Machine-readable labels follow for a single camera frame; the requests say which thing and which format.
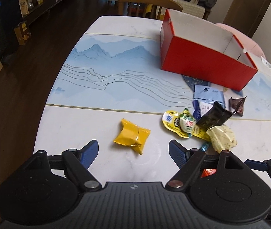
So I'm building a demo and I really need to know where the red snack packet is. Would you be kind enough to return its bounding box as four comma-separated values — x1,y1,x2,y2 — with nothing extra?
201,169,216,178

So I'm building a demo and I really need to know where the blue candy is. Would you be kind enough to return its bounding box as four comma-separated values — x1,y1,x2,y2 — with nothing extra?
200,141,211,152

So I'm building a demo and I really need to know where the green white jelly cup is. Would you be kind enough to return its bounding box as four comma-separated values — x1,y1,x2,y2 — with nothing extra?
179,108,197,133

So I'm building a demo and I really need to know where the cream snack packet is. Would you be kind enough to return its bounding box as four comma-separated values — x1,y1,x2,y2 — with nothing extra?
206,125,237,154

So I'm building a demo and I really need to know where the black snack packet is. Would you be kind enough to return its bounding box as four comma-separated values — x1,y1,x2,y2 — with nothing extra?
196,101,233,130

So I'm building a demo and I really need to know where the yellow snack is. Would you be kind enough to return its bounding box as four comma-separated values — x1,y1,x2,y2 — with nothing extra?
113,119,151,155

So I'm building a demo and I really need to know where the dark brown triangular packet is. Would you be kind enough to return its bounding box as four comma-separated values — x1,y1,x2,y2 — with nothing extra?
229,97,246,117

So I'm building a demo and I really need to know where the yellow minion candy card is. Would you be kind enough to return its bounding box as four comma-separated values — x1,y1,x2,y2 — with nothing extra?
162,111,211,142

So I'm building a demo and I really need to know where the white blue snack packet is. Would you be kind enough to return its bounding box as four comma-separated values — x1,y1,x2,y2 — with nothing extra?
192,100,213,121

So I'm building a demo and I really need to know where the light blue snack packet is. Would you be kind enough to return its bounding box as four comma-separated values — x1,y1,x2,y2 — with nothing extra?
194,85,226,108

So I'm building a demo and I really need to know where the red cardboard box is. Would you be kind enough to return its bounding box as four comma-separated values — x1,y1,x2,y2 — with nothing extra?
160,9,258,91

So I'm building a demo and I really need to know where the dark tv cabinet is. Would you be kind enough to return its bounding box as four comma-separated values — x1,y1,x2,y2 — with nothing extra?
0,0,78,63

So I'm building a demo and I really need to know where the wooden chair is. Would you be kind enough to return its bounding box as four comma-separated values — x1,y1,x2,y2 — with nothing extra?
117,0,183,20

